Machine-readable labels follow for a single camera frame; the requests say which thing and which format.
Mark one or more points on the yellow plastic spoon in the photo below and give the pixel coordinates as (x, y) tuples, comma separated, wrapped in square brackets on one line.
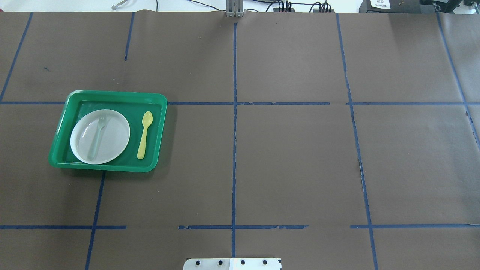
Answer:
[(147, 120)]

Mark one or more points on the green plastic tray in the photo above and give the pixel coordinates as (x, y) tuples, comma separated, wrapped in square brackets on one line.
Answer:
[(132, 105)]

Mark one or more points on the white round plate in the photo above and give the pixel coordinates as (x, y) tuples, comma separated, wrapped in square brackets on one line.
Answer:
[(114, 138)]

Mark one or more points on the pale green plastic fork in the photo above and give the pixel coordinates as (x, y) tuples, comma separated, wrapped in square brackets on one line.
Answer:
[(102, 121)]

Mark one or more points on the black computer box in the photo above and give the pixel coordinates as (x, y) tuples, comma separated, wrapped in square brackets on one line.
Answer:
[(396, 7)]

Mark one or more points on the aluminium frame post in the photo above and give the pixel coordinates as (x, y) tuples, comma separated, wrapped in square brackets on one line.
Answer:
[(234, 8)]

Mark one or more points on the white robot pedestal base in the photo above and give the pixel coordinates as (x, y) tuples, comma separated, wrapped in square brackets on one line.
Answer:
[(233, 264)]

